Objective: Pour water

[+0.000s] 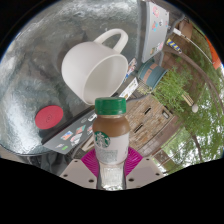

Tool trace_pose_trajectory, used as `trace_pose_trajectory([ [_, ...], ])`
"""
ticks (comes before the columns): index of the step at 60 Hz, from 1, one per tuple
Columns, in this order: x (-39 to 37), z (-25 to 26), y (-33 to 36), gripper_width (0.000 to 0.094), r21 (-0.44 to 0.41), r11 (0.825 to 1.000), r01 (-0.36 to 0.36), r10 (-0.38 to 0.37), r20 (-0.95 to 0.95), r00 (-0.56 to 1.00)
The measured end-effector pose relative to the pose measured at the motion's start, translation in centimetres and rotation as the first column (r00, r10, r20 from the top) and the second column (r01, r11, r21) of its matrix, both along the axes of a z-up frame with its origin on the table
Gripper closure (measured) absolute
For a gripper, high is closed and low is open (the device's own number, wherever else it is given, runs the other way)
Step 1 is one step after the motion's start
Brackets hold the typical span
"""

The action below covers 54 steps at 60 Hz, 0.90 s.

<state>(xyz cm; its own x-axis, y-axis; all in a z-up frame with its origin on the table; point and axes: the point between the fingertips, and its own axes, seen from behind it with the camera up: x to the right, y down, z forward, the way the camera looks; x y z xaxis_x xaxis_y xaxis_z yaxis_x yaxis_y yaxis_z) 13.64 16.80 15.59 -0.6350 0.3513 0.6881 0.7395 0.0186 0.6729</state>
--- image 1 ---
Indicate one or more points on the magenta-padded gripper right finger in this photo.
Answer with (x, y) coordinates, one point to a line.
(135, 160)

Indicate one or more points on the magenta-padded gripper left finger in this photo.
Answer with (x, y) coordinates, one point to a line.
(90, 163)

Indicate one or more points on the green-capped coffee drink bottle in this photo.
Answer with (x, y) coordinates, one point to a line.
(111, 133)

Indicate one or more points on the black laptop with stickers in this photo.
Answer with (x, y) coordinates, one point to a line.
(71, 135)

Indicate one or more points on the flat round red coaster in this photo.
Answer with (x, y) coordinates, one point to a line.
(49, 117)

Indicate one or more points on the colourful sticker sheet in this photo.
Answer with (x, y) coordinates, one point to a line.
(129, 88)

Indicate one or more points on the green plant in blue pot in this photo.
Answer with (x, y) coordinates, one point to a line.
(151, 73)

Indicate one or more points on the white ceramic mug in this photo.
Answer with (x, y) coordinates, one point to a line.
(83, 63)

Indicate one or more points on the yellow blue striped bollard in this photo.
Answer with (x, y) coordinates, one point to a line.
(174, 45)

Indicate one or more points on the globe-topped wooden lamp post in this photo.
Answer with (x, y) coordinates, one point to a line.
(194, 107)

